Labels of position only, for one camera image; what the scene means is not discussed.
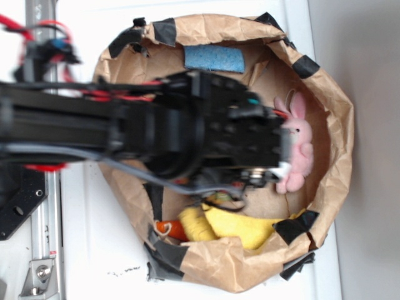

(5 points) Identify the aluminium frame rail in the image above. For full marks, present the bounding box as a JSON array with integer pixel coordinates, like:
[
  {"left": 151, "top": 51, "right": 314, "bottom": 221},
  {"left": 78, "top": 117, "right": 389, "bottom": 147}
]
[{"left": 25, "top": 1, "right": 66, "bottom": 299}]

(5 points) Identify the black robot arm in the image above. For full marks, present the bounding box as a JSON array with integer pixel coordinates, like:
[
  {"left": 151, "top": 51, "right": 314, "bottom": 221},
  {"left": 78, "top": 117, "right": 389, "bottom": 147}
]
[{"left": 1, "top": 71, "right": 291, "bottom": 187}]

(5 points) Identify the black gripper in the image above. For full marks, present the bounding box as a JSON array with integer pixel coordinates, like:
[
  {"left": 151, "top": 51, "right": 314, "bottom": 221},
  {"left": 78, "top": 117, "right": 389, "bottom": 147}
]
[{"left": 199, "top": 72, "right": 292, "bottom": 188}]

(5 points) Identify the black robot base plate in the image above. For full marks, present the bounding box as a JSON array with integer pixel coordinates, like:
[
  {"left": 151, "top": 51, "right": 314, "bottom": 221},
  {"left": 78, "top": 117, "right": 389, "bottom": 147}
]
[{"left": 1, "top": 163, "right": 47, "bottom": 241}]

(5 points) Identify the yellow cloth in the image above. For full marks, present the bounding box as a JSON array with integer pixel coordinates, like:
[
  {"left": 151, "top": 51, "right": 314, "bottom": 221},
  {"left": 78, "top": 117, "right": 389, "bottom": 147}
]
[{"left": 177, "top": 202, "right": 306, "bottom": 251}]

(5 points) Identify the pink plush bunny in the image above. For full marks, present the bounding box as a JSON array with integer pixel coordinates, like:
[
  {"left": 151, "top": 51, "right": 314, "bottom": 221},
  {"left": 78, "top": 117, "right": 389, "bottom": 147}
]
[{"left": 274, "top": 92, "right": 314, "bottom": 194}]

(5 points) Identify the metal corner bracket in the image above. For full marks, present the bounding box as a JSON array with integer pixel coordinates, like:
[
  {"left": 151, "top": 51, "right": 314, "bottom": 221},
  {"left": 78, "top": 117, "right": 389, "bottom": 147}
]
[{"left": 18, "top": 258, "right": 59, "bottom": 299}]

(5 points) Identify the brown paper bag bin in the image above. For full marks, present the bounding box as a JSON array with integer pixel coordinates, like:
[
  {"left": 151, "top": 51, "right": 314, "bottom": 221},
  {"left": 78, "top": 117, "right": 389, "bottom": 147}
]
[{"left": 94, "top": 13, "right": 354, "bottom": 293}]

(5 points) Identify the grey cable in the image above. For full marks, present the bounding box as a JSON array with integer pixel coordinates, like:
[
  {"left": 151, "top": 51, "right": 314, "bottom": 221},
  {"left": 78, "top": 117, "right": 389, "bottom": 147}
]
[{"left": 0, "top": 142, "right": 248, "bottom": 203}]

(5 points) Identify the blue sponge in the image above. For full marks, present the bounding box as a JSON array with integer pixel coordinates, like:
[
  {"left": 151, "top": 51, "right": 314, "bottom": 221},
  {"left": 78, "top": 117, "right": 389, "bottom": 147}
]
[{"left": 184, "top": 44, "right": 245, "bottom": 73}]

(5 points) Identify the orange toy carrot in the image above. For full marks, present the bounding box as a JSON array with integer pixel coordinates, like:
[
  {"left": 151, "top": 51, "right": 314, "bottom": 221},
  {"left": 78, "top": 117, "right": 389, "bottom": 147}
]
[{"left": 156, "top": 220, "right": 189, "bottom": 242}]

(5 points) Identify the multicolored twisted rope toy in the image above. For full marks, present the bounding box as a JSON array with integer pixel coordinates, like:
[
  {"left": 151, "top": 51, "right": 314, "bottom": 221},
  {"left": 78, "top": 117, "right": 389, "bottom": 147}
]
[{"left": 207, "top": 192, "right": 232, "bottom": 205}]

